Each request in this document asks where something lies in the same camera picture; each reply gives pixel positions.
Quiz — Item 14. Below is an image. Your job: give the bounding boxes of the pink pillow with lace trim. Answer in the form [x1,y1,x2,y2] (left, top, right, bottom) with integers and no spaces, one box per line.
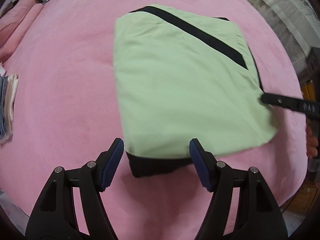
[0,0,36,26]

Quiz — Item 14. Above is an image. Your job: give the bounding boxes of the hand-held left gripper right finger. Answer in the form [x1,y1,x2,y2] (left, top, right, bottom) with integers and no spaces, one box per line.
[189,138,288,234]

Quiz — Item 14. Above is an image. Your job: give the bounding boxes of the yellow wooden cabinet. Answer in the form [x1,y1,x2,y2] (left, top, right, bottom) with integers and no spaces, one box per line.
[281,79,320,216]

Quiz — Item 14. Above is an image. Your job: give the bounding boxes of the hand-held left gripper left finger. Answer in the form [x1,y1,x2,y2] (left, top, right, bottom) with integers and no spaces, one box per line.
[25,137,125,234]

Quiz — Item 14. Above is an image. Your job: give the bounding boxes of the green and black hooded jacket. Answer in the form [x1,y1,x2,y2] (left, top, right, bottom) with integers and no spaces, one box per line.
[113,4,279,179]

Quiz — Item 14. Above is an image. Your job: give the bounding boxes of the white dotted bed sheet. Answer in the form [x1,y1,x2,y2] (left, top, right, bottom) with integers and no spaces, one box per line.
[0,187,29,233]

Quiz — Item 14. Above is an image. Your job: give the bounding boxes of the folded blue jeans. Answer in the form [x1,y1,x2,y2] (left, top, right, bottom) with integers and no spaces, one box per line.
[0,76,9,141]

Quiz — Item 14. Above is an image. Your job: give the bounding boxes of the cream lace furniture cover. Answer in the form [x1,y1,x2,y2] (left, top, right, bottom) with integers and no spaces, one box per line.
[222,0,320,81]

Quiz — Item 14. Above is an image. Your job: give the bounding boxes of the pink bed blanket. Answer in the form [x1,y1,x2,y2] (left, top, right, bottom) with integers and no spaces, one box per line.
[0,0,309,231]

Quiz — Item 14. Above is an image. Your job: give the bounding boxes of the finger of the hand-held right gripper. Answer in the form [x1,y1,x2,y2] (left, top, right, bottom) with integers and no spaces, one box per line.
[260,92,301,111]

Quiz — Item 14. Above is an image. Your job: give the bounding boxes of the cream folded garments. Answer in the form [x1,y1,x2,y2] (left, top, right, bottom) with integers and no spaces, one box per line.
[0,73,19,145]

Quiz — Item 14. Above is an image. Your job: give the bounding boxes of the person's right hand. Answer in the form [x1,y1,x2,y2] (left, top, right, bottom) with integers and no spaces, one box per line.
[306,124,320,159]

